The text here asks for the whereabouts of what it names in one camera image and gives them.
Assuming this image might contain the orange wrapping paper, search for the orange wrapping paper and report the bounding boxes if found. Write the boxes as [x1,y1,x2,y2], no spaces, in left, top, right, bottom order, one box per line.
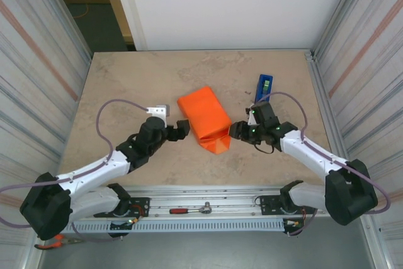
[176,85,232,156]

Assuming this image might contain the blue tape dispenser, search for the blue tape dispenser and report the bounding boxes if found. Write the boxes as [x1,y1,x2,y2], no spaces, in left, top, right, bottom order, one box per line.
[253,74,274,106]

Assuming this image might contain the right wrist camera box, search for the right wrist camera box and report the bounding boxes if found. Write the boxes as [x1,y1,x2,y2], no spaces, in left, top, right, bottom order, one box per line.
[245,104,258,125]

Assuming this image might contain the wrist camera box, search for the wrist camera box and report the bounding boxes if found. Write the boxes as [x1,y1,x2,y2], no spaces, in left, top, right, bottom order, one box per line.
[245,104,258,125]
[146,103,171,123]

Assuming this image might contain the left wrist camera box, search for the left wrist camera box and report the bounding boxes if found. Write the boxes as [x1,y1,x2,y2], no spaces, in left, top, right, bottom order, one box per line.
[146,103,171,123]

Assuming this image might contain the aluminium rail frame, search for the aluminium rail frame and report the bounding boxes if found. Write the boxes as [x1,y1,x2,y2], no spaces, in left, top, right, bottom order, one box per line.
[37,186,377,219]

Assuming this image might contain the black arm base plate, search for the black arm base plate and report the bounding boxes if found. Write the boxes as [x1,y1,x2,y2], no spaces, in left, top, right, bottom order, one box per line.
[259,193,317,216]
[93,197,150,219]

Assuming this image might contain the red-handled ratchet wrench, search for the red-handled ratchet wrench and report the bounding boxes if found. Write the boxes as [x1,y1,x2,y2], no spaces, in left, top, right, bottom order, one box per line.
[169,201,213,215]

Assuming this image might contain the red black power wires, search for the red black power wires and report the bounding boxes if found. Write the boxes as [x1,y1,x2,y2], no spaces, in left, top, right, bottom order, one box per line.
[127,204,145,224]
[285,209,308,229]

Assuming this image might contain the white slotted cable duct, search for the white slotted cable duct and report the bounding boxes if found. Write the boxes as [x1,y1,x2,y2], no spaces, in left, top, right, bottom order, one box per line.
[46,218,286,234]

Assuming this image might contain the brown wooden door frame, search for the brown wooden door frame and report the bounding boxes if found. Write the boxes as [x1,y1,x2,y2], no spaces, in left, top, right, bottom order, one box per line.
[96,0,137,52]

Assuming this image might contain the thin orange floor cable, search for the thin orange floor cable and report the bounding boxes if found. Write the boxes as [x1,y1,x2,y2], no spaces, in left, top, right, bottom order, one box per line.
[74,3,89,20]

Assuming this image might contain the orange-handled pliers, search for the orange-handled pliers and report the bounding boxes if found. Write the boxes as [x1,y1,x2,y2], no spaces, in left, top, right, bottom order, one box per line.
[33,234,79,250]

